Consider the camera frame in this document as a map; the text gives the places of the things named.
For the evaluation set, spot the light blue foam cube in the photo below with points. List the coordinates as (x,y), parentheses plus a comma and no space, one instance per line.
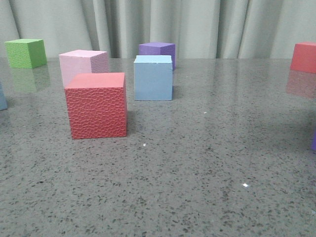
(153,77)

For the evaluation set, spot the red textured foam cube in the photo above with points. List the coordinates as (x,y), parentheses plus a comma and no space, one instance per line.
(96,104)

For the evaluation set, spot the purple foam cube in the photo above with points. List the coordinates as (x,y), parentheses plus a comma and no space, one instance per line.
(159,48)

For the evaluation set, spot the pink foam cube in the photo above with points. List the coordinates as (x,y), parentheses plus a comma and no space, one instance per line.
(82,61)

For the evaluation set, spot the grey curtain backdrop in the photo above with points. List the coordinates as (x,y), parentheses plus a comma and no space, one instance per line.
(198,28)

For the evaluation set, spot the green foam cube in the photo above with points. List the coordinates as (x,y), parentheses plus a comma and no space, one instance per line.
(26,53)

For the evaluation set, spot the red cube at far right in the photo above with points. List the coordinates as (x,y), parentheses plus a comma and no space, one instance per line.
(304,57)

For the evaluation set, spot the purple cube at right edge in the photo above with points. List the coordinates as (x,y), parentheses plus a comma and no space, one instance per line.
(313,145)

